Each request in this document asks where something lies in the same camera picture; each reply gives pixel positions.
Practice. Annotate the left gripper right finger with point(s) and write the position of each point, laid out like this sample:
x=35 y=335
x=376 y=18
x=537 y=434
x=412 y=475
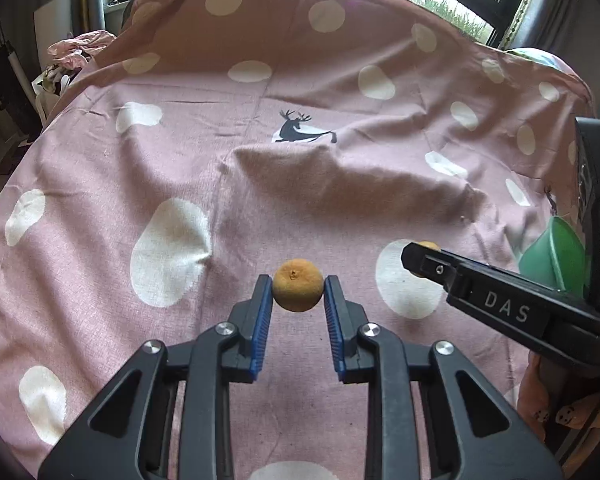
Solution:
x=472 y=431

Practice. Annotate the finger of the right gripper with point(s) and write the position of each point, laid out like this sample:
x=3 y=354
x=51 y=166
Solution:
x=553 y=324

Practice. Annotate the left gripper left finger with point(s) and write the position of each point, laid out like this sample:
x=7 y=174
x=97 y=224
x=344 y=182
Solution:
x=125 y=432

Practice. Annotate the lone tan longan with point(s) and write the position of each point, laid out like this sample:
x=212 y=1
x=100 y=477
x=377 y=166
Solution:
x=430 y=245

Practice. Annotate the green plastic bowl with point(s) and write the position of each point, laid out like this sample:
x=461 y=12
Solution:
x=556 y=259

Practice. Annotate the crumpled pink clothing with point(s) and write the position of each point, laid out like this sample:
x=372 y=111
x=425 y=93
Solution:
x=74 y=53

